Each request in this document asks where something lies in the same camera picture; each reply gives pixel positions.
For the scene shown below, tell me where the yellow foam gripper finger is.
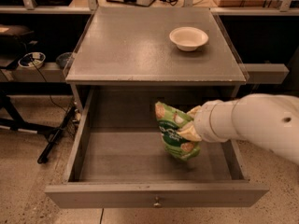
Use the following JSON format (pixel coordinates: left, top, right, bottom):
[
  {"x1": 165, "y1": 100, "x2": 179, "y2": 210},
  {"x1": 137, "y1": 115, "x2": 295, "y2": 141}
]
[
  {"x1": 187, "y1": 105, "x2": 201, "y2": 119},
  {"x1": 177, "y1": 121, "x2": 202, "y2": 142}
]

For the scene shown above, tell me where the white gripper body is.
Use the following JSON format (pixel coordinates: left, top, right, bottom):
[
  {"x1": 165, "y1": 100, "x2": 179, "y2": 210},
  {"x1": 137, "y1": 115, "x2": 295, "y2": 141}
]
[{"x1": 193, "y1": 100, "x2": 238, "y2": 143}]

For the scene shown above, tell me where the green rice chip bag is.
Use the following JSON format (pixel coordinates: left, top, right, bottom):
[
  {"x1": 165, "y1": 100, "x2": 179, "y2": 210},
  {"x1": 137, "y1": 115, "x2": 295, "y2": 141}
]
[{"x1": 155, "y1": 102, "x2": 200, "y2": 161}]

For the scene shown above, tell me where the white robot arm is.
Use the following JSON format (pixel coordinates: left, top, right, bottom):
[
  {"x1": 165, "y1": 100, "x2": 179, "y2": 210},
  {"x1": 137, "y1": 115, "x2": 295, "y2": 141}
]
[{"x1": 177, "y1": 93, "x2": 299, "y2": 164}]

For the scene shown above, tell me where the open grey top drawer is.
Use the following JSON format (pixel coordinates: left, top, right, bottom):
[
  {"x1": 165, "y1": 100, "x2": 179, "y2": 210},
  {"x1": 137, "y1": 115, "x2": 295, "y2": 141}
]
[{"x1": 46, "y1": 87, "x2": 268, "y2": 208}]

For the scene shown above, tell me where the round metal drawer knob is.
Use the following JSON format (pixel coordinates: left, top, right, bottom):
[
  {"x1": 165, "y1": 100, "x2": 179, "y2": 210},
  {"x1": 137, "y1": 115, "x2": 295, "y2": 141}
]
[{"x1": 153, "y1": 196, "x2": 163, "y2": 208}]

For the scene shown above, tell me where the grey cabinet with top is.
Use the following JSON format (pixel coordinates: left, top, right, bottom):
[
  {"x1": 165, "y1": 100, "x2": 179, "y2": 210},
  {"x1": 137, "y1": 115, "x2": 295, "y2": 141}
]
[{"x1": 66, "y1": 7, "x2": 247, "y2": 108}]

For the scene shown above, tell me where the white paper bowl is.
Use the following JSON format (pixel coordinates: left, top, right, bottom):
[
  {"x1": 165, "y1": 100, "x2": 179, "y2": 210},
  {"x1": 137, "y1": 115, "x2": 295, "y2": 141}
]
[{"x1": 169, "y1": 27, "x2": 208, "y2": 51}]

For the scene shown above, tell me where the dark grey bowl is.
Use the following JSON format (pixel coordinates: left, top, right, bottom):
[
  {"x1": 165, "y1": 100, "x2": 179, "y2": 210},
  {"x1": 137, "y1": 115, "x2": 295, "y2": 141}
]
[{"x1": 56, "y1": 52, "x2": 73, "y2": 68}]

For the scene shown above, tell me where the white bowl with cable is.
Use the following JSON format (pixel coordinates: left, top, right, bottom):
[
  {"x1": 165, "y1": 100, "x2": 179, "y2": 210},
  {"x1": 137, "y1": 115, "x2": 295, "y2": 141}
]
[{"x1": 18, "y1": 52, "x2": 46, "y2": 69}]

